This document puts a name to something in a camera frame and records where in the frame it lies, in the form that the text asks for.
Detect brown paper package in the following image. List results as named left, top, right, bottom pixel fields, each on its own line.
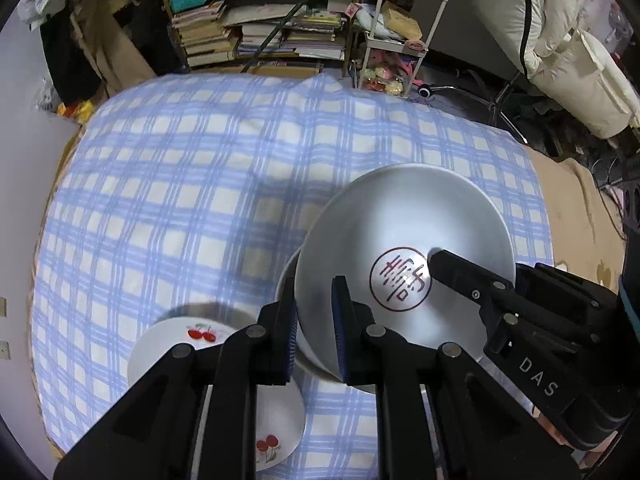
left=379, top=2, right=424, bottom=42

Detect tall stack of books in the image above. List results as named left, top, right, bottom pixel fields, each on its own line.
left=172, top=2, right=242, bottom=69

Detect yellow snack bag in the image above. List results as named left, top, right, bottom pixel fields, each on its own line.
left=56, top=100, right=96, bottom=124

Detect person's right hand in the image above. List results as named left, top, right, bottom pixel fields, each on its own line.
left=531, top=404, right=573, bottom=450

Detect wooden bookshelf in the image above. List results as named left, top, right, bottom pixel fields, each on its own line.
left=150, top=0, right=368, bottom=77

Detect bag of sweets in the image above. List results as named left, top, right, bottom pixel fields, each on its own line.
left=361, top=62, right=407, bottom=97

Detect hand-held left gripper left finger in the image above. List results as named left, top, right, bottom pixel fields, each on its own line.
left=52, top=290, right=301, bottom=480

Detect white down jacket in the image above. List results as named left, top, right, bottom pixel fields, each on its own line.
left=462, top=0, right=640, bottom=139

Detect white cherry print plate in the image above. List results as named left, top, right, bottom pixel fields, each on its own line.
left=126, top=316, right=307, bottom=472

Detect green pole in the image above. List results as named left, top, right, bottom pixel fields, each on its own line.
left=242, top=0, right=359, bottom=74

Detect red patterned bowl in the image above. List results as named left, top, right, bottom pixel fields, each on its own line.
left=276, top=247, right=438, bottom=413

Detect blue checked tablecloth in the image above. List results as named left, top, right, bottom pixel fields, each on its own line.
left=31, top=72, right=556, bottom=473

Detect brown cardboard sheet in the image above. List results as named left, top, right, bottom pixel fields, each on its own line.
left=70, top=0, right=157, bottom=97

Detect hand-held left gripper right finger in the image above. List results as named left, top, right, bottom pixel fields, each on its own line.
left=331, top=275, right=583, bottom=480

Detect white bowl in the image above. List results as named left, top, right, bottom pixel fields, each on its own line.
left=294, top=163, right=517, bottom=363

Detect black folding stand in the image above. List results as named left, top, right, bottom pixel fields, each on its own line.
left=477, top=72, right=533, bottom=147

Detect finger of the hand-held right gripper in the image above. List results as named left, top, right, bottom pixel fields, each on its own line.
left=429, top=249, right=524, bottom=357

